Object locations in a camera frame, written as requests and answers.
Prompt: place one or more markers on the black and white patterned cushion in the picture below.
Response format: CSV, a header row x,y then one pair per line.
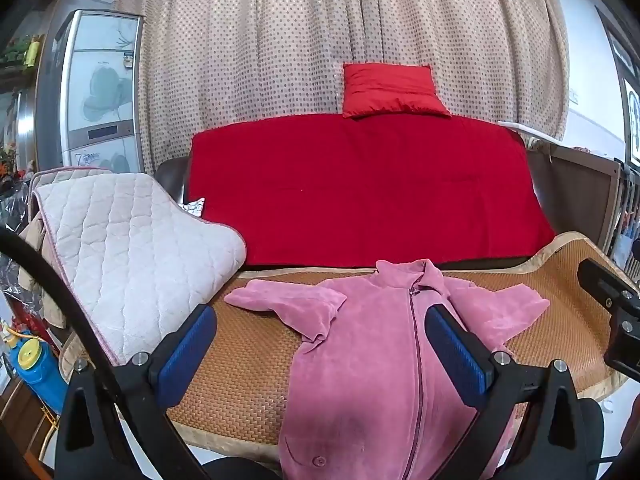
x,y
194,208

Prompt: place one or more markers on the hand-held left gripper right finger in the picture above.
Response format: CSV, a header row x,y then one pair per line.
x,y
455,355

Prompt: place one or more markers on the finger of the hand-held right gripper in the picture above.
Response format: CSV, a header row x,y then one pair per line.
x,y
605,282
636,250

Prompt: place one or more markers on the yellow bottle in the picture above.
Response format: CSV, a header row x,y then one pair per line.
x,y
33,51

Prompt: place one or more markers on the pink fleece jacket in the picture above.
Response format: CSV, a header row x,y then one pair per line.
x,y
370,360

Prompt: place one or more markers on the white quilted pad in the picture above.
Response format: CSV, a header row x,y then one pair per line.
x,y
130,260

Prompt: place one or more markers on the silver floral refrigerator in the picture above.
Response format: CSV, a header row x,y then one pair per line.
x,y
95,90

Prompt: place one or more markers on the blue toy with yellow lid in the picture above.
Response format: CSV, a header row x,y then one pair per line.
x,y
37,380

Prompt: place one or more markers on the woven bamboo mat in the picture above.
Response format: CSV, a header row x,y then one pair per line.
x,y
240,360

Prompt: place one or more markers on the wooden display cabinet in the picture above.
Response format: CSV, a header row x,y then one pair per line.
x,y
24,125

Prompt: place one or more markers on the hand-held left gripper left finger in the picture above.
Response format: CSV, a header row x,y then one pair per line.
x,y
187,355

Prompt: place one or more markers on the green shelf ornament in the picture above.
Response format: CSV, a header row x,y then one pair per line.
x,y
15,52

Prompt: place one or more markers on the white board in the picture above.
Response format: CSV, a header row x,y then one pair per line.
x,y
520,130

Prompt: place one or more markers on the artificial flower bouquet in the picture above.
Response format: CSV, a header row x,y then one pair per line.
x,y
7,165

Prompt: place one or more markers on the wooden side table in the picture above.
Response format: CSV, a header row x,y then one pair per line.
x,y
20,420

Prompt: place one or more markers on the red pillow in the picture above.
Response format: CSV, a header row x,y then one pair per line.
x,y
395,90

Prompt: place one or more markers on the beige coat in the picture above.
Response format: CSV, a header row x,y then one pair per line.
x,y
42,270

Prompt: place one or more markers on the clear plastic wrap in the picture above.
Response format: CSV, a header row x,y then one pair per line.
x,y
12,210

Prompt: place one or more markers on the dotted beige curtain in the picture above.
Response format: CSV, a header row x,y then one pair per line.
x,y
260,50

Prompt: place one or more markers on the red blanket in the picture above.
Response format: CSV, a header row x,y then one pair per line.
x,y
370,190

